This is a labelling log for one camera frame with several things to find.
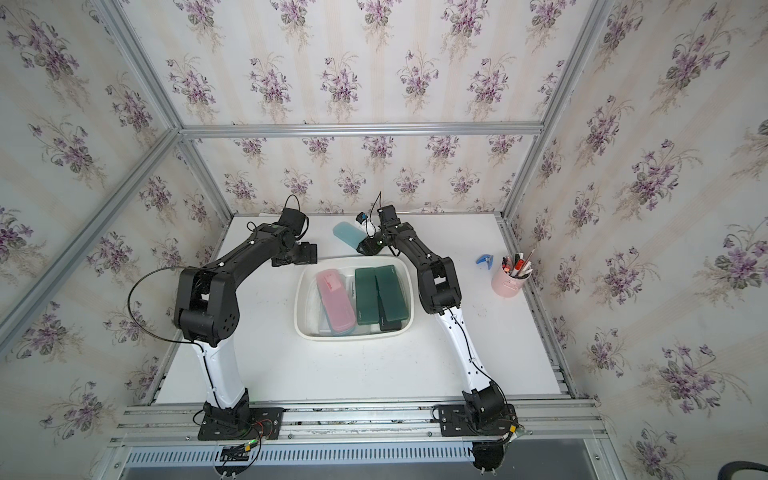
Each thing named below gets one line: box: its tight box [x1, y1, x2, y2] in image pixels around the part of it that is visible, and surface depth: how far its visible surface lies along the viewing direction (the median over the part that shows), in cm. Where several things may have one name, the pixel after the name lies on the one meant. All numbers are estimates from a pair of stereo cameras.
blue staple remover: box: [475, 254, 494, 270], surface depth 107 cm
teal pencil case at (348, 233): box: [332, 221, 367, 249], surface depth 117 cm
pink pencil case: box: [316, 269, 357, 332], surface depth 92 cm
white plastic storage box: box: [294, 256, 415, 341], surface depth 93 cm
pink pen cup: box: [491, 261, 532, 298], surface depth 92 cm
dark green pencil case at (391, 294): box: [375, 264, 409, 323], surface depth 95 cm
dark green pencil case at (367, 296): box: [355, 267, 380, 325], surface depth 94 cm
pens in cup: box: [501, 248, 536, 279], surface depth 94 cm
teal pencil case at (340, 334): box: [328, 324, 357, 337], surface depth 88 cm
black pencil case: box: [379, 312, 402, 331], surface depth 90 cm
